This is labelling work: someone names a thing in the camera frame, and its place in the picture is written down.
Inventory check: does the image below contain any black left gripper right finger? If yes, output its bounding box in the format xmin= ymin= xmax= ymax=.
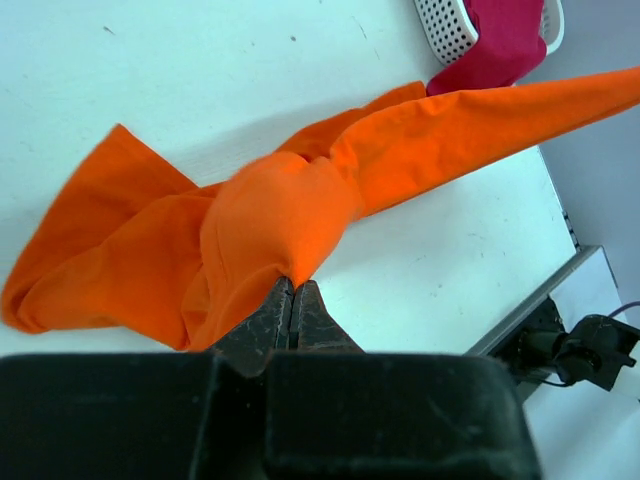
xmin=293 ymin=280 xmax=363 ymax=353

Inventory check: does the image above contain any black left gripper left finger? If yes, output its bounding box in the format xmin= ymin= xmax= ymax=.
xmin=209 ymin=277 xmax=293 ymax=376

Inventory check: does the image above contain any orange t shirt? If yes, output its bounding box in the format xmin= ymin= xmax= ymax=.
xmin=1 ymin=68 xmax=639 ymax=351

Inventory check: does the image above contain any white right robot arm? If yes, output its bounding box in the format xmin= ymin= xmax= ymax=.
xmin=553 ymin=315 xmax=639 ymax=392

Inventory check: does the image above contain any white perforated plastic basket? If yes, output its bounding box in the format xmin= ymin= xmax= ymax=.
xmin=414 ymin=0 xmax=565 ymax=66

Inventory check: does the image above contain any crimson red t shirt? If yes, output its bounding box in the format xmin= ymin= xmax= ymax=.
xmin=427 ymin=1 xmax=547 ymax=96

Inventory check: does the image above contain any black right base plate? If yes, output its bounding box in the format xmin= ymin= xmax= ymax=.
xmin=489 ymin=296 xmax=567 ymax=384

